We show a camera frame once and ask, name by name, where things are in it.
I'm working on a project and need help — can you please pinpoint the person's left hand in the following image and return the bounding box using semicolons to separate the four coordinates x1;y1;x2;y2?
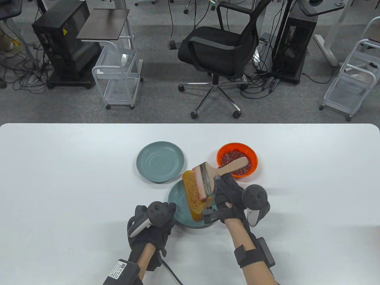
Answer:
128;203;177;257

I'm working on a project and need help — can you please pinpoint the person's right hand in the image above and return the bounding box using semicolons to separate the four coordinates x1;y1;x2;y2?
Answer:
203;174;247;224

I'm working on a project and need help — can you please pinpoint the wooden brush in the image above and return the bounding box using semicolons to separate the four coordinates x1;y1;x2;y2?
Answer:
192;157;249;204

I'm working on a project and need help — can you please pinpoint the toasted bread slice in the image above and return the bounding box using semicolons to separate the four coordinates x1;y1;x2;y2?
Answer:
182;170;213;222

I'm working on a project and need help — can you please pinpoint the teal round plate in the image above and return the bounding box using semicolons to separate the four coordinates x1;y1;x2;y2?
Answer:
136;141;185;183
168;180;219;229

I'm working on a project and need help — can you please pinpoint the person's left forearm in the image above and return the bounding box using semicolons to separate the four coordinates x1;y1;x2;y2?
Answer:
137;245;156;281

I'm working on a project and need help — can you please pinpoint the person's right forearm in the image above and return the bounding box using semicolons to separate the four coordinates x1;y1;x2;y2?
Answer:
224;220;278;285

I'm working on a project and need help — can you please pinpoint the black round controller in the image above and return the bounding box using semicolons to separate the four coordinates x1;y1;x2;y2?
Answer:
242;184;270;227
127;202;175;238

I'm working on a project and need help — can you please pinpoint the orange plastic bowl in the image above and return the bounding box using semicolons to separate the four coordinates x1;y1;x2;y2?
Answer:
216;143;258;178

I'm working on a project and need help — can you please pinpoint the black office chair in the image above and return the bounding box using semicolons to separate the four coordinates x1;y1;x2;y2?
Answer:
178;0;273;119

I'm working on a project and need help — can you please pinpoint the white-legged grey desk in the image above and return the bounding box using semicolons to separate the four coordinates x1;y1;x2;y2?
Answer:
297;0;357;67

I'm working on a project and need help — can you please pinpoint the dark brown side table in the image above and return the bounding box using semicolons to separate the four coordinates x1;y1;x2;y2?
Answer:
76;0;134;49

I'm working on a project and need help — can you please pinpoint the black computer tower yellow sticker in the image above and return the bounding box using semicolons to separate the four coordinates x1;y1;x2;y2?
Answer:
32;1;101;89

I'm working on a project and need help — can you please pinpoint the dark desk with grey leg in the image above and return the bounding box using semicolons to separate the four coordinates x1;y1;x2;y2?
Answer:
0;0;36;69

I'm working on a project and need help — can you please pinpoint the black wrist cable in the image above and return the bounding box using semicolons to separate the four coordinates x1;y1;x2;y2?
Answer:
160;258;183;285

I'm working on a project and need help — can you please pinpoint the black wrist camera white label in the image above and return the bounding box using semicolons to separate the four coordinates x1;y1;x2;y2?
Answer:
103;259;141;285

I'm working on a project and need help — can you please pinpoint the black wrist camera with strap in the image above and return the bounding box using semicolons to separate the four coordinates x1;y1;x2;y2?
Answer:
234;237;276;269

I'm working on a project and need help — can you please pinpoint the white wire trolley cart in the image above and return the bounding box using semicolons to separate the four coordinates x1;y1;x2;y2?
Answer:
92;40;144;110
319;16;380;121

